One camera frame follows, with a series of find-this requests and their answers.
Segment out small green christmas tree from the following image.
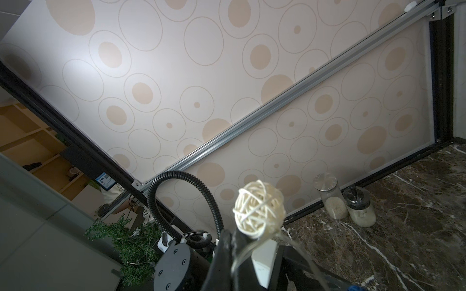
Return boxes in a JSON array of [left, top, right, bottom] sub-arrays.
[[84, 217, 161, 287]]

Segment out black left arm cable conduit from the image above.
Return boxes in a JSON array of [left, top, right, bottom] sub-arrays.
[[146, 170, 225, 250]]

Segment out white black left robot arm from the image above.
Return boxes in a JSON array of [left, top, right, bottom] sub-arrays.
[[154, 240, 358, 291]]

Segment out string lights with rattan balls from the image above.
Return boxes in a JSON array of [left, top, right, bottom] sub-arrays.
[[230, 180, 330, 291]]

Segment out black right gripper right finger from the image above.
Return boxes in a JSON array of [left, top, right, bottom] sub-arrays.
[[231, 229, 262, 291]]

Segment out aluminium rail left wall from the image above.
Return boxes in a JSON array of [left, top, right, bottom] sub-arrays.
[[98, 0, 443, 219]]

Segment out glass jar of rice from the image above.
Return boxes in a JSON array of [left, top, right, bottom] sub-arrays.
[[313, 172, 348, 220]]

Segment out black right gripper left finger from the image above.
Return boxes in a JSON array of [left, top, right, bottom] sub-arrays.
[[201, 230, 233, 291]]

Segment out wooden shelf outside enclosure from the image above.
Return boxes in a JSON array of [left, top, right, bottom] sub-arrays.
[[1, 104, 104, 219]]

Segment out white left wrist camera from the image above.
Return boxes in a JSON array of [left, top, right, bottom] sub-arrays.
[[251, 240, 278, 289]]

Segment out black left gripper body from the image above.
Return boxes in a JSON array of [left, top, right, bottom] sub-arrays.
[[276, 246, 353, 291]]

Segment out glass jar with black lid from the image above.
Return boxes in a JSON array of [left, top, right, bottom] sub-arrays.
[[343, 185, 376, 227]]

